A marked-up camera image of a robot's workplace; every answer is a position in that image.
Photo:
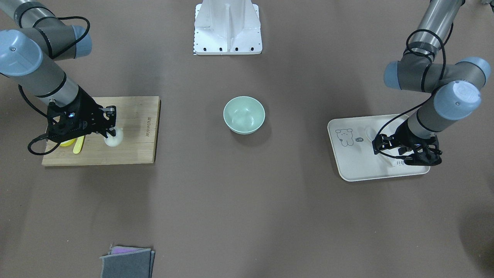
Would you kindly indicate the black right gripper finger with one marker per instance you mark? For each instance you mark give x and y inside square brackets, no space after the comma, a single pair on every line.
[109,123]

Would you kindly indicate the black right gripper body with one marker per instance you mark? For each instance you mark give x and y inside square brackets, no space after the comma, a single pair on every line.
[86,106]

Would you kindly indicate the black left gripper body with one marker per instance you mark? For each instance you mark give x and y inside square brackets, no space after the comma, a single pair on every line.
[401,134]

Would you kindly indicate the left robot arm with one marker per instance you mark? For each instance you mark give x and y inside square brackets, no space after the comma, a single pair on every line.
[454,88]

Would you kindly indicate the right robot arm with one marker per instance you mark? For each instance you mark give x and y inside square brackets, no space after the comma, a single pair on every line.
[28,56]

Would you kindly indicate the mint green bowl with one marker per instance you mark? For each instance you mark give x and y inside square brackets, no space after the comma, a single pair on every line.
[244,115]

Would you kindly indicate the wooden cutting board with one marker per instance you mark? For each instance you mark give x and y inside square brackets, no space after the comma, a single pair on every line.
[138,117]

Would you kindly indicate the yellow plastic knife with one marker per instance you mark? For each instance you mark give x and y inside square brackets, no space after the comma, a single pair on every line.
[78,145]

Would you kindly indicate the white rectangular tray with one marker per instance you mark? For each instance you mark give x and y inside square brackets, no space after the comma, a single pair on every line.
[351,141]

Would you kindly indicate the grey folded cloth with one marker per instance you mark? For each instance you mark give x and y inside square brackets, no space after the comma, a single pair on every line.
[128,262]

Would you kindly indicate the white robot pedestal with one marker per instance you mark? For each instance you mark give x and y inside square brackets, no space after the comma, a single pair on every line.
[227,27]

